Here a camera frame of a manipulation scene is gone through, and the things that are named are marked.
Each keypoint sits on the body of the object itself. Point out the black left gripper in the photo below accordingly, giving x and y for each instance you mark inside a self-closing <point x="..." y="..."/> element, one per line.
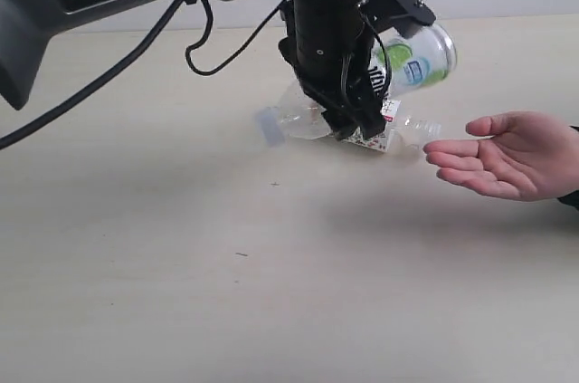
<point x="329" y="44"/>

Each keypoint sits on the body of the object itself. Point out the tea bottle orange green label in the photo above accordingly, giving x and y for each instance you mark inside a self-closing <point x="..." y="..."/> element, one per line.
<point x="403" y="134"/>

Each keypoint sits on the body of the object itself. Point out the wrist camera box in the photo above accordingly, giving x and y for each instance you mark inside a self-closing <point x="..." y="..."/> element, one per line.
<point x="407" y="17"/>

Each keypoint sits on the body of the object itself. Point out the black sleeve forearm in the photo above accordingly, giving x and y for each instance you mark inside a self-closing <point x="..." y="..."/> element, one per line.
<point x="566" y="163"/>

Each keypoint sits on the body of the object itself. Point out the lime label bottle white cap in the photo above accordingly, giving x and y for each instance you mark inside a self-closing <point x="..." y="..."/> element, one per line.
<point x="411" y="64"/>

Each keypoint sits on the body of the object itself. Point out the person's open hand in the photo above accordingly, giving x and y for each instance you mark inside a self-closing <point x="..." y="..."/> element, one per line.
<point x="508" y="156"/>

